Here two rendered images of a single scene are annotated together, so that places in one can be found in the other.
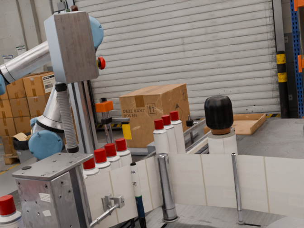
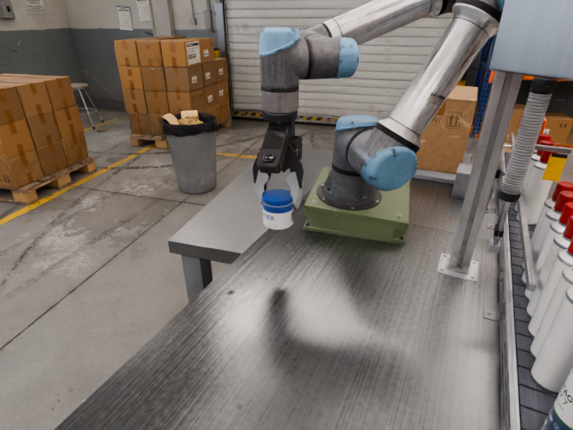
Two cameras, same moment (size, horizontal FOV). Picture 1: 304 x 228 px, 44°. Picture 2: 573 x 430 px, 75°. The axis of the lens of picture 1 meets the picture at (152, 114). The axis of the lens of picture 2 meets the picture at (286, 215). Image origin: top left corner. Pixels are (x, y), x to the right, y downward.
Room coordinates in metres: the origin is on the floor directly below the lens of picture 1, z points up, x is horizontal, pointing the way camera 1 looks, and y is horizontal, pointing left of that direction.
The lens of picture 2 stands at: (0.52, 0.72, 1.37)
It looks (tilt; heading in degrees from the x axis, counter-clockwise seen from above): 28 degrees down; 354
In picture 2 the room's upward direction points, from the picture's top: straight up
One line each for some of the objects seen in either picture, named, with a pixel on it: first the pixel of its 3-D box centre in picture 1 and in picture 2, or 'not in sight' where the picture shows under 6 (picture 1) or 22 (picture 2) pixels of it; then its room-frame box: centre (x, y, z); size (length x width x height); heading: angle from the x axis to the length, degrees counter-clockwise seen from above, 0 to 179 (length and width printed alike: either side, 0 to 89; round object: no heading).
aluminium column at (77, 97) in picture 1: (83, 114); (494, 131); (1.22, 0.23, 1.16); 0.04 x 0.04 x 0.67; 58
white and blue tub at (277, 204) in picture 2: not in sight; (278, 209); (1.27, 0.66, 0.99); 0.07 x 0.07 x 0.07
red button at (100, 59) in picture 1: (99, 63); not in sight; (1.11, 0.13, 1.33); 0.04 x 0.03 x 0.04; 23
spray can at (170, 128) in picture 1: (168, 141); (535, 178); (1.39, -0.05, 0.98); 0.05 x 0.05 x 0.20
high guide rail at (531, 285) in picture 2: (167, 144); (517, 180); (1.44, -0.04, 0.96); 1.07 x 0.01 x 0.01; 148
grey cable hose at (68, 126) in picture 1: (67, 118); (524, 143); (1.09, 0.25, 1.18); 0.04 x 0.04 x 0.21
